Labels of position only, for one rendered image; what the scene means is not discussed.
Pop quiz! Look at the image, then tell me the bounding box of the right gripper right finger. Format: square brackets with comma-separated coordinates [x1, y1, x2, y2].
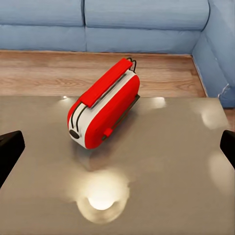
[220, 130, 235, 168]

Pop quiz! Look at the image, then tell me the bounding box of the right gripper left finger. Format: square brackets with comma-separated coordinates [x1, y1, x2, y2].
[0, 130, 25, 188]

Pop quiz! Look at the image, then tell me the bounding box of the radio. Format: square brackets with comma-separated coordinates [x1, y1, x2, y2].
[67, 57, 140, 149]

